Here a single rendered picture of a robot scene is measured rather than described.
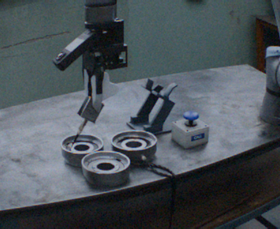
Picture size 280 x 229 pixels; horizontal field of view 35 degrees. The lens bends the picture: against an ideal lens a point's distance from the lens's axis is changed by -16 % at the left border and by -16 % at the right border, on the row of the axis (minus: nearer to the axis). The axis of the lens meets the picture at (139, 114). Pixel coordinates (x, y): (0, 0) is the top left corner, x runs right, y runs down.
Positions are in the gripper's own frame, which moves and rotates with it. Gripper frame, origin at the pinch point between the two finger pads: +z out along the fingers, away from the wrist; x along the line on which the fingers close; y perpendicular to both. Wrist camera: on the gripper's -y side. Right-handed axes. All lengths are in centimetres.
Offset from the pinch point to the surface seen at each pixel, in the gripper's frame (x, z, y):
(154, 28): 157, 26, 105
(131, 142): -1.4, 10.6, 8.6
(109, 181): -15.3, 11.0, -3.6
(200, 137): -6.9, 11.0, 24.7
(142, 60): 157, 46, 96
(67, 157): -1.9, 10.5, -8.0
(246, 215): -14, 40, 42
